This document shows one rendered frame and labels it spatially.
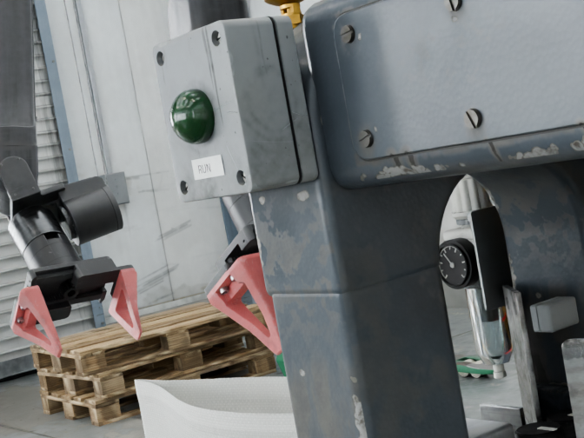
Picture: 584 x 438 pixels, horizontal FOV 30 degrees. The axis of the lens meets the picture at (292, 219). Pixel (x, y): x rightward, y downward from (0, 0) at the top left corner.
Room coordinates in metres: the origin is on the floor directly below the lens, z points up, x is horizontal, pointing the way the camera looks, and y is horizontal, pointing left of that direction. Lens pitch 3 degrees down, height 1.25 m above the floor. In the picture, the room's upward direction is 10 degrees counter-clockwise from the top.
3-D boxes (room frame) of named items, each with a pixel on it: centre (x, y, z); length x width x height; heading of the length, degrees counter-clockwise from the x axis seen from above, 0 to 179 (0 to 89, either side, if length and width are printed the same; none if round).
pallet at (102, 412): (6.62, 0.98, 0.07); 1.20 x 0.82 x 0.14; 124
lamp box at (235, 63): (0.60, 0.02, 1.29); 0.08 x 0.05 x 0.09; 36
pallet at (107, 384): (6.63, 0.97, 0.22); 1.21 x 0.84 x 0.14; 126
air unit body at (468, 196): (0.81, -0.13, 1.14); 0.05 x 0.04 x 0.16; 126
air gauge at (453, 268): (0.80, -0.12, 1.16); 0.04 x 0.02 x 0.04; 36
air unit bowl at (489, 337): (0.81, -0.13, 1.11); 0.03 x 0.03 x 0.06
